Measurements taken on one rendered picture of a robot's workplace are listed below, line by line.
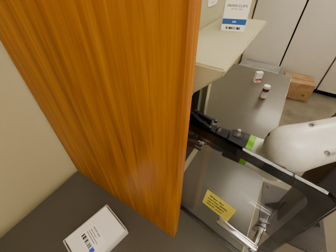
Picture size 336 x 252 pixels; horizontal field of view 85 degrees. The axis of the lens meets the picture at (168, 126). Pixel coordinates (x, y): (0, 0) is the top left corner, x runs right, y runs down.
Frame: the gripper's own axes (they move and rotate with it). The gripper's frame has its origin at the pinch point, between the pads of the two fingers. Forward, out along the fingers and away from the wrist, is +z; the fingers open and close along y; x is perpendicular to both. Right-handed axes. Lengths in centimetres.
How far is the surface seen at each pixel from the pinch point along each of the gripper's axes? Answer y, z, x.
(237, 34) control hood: 1.0, -16.1, -31.3
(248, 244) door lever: 25.8, -33.6, -1.0
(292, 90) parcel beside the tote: -255, -56, 105
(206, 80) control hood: 18.0, -16.8, -29.0
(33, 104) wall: 26.3, 35.3, -9.1
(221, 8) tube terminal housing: -10.6, -7.8, -33.3
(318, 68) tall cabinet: -293, -77, 80
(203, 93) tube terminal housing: -13.7, -5.5, -5.3
